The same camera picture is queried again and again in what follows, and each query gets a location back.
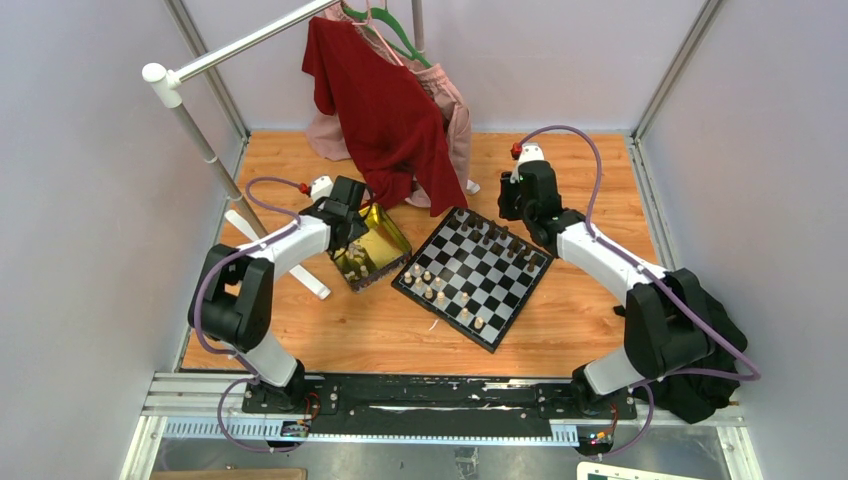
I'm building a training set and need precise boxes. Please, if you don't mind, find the black white chess board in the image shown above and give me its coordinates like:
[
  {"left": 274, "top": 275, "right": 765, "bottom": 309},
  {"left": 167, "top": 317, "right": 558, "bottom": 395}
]
[{"left": 391, "top": 208, "right": 553, "bottom": 353}]

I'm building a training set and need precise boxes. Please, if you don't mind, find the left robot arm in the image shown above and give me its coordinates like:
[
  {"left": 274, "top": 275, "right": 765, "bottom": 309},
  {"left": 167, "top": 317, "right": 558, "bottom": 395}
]
[{"left": 188, "top": 176, "right": 376, "bottom": 413}]

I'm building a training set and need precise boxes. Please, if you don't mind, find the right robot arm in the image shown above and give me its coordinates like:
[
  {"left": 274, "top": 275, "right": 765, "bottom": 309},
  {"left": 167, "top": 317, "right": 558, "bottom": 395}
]
[{"left": 498, "top": 159, "right": 716, "bottom": 418}]

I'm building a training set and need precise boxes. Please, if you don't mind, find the gold metal tin box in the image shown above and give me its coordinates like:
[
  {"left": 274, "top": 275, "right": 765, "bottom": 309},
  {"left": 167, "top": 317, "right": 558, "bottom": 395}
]
[{"left": 329, "top": 204, "right": 412, "bottom": 293}]

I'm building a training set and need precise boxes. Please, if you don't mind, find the pink garment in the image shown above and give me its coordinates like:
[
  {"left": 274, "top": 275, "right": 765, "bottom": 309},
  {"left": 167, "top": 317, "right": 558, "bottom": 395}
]
[{"left": 304, "top": 3, "right": 473, "bottom": 210}]

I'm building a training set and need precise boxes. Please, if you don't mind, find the dark red shirt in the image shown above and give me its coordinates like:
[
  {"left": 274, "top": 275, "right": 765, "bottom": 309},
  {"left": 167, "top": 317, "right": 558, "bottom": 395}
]
[{"left": 301, "top": 15, "right": 469, "bottom": 220}]

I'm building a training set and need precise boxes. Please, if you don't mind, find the green clothes hanger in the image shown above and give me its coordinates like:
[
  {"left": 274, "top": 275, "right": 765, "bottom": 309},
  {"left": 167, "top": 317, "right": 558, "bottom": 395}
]
[{"left": 341, "top": 1, "right": 432, "bottom": 68}]

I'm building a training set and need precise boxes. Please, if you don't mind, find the white metal clothes rack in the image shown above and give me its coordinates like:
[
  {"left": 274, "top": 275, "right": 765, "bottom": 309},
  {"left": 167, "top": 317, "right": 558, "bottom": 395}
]
[{"left": 141, "top": 0, "right": 425, "bottom": 301}]

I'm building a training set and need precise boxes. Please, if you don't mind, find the black cloth pile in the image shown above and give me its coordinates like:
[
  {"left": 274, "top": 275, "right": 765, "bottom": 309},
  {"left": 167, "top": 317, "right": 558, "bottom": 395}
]
[{"left": 614, "top": 273, "right": 748, "bottom": 424}]

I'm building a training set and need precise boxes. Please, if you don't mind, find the white camera left wrist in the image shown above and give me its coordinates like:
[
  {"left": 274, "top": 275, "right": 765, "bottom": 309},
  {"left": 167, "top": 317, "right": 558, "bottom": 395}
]
[{"left": 298, "top": 175, "right": 334, "bottom": 203}]

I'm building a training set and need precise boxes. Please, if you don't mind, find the white camera wrist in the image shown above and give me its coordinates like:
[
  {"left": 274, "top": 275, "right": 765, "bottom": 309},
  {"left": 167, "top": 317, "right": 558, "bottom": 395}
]
[
  {"left": 510, "top": 142, "right": 545, "bottom": 177},
  {"left": 298, "top": 175, "right": 334, "bottom": 203}
]

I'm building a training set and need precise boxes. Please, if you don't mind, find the white camera right wrist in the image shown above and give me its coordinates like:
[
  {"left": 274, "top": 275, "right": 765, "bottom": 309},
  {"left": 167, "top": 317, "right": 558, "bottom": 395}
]
[{"left": 510, "top": 142, "right": 545, "bottom": 177}]

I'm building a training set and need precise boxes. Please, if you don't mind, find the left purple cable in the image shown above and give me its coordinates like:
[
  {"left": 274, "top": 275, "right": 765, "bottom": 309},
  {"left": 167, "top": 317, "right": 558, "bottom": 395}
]
[{"left": 192, "top": 176, "right": 313, "bottom": 456}]

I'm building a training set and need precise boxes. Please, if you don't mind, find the purple cable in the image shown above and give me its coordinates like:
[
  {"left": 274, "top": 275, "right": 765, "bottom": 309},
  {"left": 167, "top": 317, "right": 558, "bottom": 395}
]
[
  {"left": 515, "top": 124, "right": 763, "bottom": 458},
  {"left": 192, "top": 176, "right": 313, "bottom": 456}
]

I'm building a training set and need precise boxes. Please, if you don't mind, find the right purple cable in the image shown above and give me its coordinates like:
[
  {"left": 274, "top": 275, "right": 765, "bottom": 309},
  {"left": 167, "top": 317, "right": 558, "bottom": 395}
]
[{"left": 515, "top": 124, "right": 763, "bottom": 458}]

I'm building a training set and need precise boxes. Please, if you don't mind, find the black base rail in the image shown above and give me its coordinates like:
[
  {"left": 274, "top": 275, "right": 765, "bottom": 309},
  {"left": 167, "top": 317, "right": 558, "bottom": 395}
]
[{"left": 241, "top": 372, "right": 639, "bottom": 446}]

